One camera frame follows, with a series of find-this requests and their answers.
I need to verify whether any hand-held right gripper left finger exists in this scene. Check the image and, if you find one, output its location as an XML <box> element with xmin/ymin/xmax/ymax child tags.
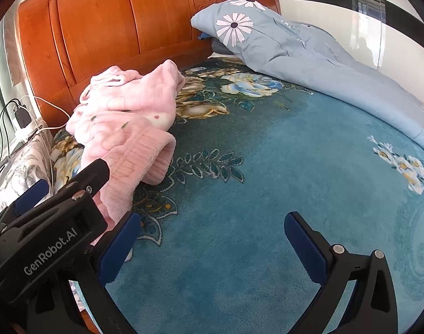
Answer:
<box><xmin>10</xmin><ymin>212</ymin><xmax>143</xmax><ymax>334</ymax></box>

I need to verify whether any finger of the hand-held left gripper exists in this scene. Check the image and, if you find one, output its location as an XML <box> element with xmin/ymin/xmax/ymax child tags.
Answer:
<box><xmin>0</xmin><ymin>179</ymin><xmax>50</xmax><ymax>225</ymax></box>
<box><xmin>57</xmin><ymin>158</ymin><xmax>111</xmax><ymax>196</ymax></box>

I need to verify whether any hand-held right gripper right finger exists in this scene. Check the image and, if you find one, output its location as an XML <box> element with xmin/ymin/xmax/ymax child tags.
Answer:
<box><xmin>283</xmin><ymin>212</ymin><xmax>399</xmax><ymax>334</ymax></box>

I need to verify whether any pink floral fleece garment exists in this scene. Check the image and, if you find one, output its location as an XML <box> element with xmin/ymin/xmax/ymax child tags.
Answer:
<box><xmin>65</xmin><ymin>59</ymin><xmax>186</xmax><ymax>232</ymax></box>

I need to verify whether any grey floral cloth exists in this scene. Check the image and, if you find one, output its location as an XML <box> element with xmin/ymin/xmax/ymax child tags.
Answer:
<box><xmin>0</xmin><ymin>118</ymin><xmax>56</xmax><ymax>223</ymax></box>

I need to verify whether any black power adapter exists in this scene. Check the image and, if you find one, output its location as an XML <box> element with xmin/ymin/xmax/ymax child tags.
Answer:
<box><xmin>12</xmin><ymin>108</ymin><xmax>31</xmax><ymax>129</ymax></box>

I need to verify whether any teal floral bed blanket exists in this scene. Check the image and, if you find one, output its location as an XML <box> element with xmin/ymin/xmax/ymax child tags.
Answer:
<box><xmin>50</xmin><ymin>57</ymin><xmax>424</xmax><ymax>334</ymax></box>

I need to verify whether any orange wooden headboard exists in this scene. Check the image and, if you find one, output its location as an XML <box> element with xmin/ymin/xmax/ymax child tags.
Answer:
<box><xmin>15</xmin><ymin>0</ymin><xmax>282</xmax><ymax>129</ymax></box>

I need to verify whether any grey pillow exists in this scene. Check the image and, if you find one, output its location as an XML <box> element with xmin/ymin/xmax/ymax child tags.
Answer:
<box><xmin>208</xmin><ymin>40</ymin><xmax>245</xmax><ymax>60</ymax></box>

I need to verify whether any light blue daisy quilt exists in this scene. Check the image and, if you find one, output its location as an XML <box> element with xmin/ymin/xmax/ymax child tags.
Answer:
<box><xmin>190</xmin><ymin>0</ymin><xmax>424</xmax><ymax>157</ymax></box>

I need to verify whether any glossy white black wardrobe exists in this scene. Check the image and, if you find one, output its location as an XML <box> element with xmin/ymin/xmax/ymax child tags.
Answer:
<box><xmin>275</xmin><ymin>0</ymin><xmax>424</xmax><ymax>77</ymax></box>

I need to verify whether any black cable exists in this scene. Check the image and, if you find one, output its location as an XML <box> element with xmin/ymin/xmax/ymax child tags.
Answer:
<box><xmin>0</xmin><ymin>99</ymin><xmax>25</xmax><ymax>159</ymax></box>

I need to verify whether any white cable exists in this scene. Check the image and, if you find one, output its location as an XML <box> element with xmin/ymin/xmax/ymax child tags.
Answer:
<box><xmin>19</xmin><ymin>95</ymin><xmax>71</xmax><ymax>131</ymax></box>

